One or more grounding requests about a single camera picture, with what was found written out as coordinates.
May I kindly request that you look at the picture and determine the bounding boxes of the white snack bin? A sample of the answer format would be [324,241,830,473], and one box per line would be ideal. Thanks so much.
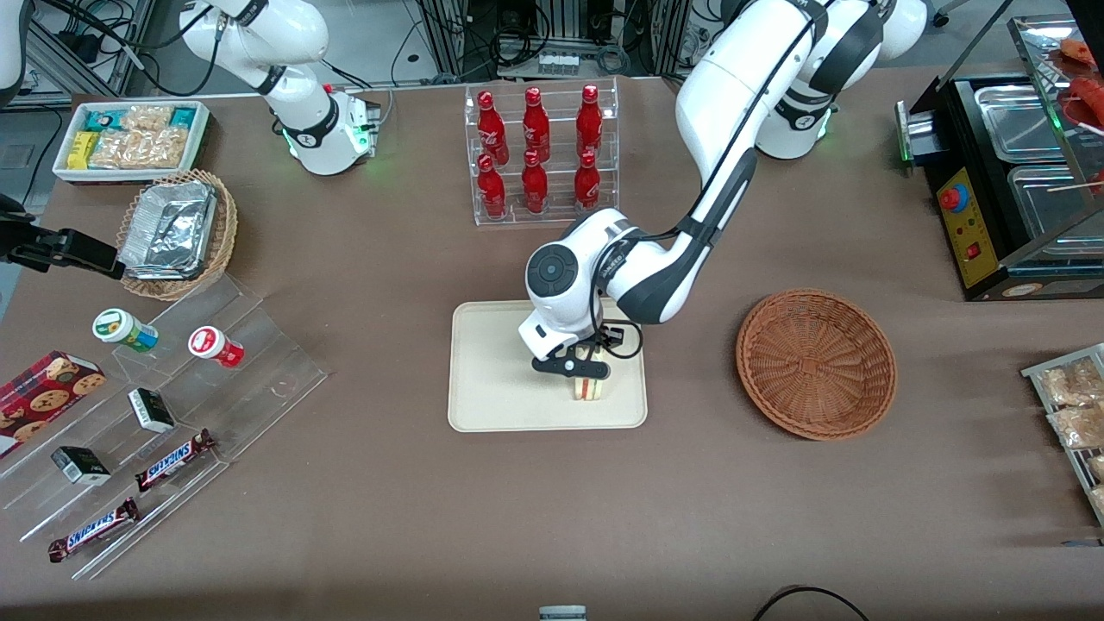
[52,100,212,186]

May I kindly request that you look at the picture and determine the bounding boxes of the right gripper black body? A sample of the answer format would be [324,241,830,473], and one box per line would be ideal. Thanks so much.
[0,217,42,270]

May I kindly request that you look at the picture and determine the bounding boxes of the stacked aluminium foil trays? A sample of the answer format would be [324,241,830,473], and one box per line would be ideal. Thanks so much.
[118,180,217,281]

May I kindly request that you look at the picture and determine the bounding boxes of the small black box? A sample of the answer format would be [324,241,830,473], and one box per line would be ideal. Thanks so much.
[50,445,112,486]
[128,387,177,435]

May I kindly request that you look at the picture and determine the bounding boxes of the clear acrylic bottle rack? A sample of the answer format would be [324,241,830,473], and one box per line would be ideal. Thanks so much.
[464,77,620,227]

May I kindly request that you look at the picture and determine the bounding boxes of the red cola bottle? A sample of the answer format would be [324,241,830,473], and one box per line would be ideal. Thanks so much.
[576,84,604,159]
[477,90,510,166]
[521,149,549,215]
[523,86,551,163]
[477,154,508,219]
[574,150,601,213]

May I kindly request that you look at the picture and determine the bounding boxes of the red lid yogurt cup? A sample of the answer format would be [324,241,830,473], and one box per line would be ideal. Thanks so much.
[188,326,245,369]

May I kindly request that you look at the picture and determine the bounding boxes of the green lid yogurt cup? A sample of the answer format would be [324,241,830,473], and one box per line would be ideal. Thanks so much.
[92,308,160,354]

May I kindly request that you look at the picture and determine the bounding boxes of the grey metal frame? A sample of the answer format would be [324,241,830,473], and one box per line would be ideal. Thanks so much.
[24,0,161,99]

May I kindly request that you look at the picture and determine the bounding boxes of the black hot food display machine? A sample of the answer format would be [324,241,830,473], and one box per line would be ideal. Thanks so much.
[895,12,1104,303]

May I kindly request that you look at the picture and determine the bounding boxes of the clear acrylic stepped shelf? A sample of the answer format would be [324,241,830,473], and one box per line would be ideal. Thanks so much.
[0,272,329,581]

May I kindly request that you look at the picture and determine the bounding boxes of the light wicker basket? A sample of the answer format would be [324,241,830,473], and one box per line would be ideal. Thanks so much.
[116,169,239,302]

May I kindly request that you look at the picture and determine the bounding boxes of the red sausage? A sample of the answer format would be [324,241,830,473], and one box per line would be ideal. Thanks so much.
[1067,76,1104,132]

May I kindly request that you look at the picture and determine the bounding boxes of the clear rice cracker bag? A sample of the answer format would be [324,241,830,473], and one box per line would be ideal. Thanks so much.
[121,105,175,132]
[89,126,191,171]

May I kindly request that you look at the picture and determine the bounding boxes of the wire rack tray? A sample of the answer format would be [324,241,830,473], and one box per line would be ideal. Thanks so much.
[1021,342,1104,529]

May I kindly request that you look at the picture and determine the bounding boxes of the triangular sandwich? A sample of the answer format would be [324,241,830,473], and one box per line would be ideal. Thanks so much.
[568,343,607,404]

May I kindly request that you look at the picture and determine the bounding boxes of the red chocolate chip cookie box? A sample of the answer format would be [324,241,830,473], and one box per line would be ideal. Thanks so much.
[0,350,108,459]

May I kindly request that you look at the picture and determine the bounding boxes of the steel food pan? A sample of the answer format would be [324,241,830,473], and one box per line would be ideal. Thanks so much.
[1006,163,1104,261]
[973,84,1069,165]

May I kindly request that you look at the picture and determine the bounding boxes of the black looped cable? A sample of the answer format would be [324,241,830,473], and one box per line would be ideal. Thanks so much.
[752,586,872,621]

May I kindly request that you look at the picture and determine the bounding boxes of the cream plastic tray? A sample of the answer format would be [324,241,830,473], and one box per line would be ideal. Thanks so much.
[448,298,649,432]

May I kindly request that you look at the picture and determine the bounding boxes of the brown wicker basket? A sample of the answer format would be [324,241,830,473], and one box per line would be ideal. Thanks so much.
[736,289,898,442]

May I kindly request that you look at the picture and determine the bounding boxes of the Snickers chocolate bar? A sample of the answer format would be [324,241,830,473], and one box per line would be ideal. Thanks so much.
[47,498,141,564]
[135,429,216,493]

